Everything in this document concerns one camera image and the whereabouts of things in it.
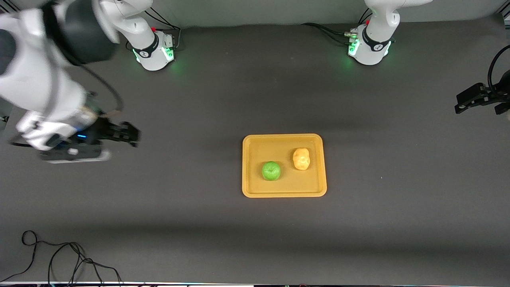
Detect dark grey table mat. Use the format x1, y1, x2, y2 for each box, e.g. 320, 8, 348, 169
0, 14, 510, 284

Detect yellow potato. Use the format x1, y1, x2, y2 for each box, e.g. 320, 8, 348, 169
292, 147, 311, 171

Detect black left arm base cables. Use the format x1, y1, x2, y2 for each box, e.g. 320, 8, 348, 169
301, 7, 373, 45

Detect orange plastic tray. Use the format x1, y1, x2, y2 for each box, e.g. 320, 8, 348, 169
242, 134, 328, 198

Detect black arm base cables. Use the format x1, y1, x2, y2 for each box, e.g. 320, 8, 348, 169
144, 8, 182, 51
301, 7, 373, 45

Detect thin black loose cable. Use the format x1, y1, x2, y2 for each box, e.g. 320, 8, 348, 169
0, 230, 122, 285

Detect black right arm base cables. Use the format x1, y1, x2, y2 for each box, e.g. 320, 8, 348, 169
144, 8, 182, 51

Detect green apple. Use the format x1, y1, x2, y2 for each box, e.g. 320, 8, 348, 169
261, 161, 281, 181

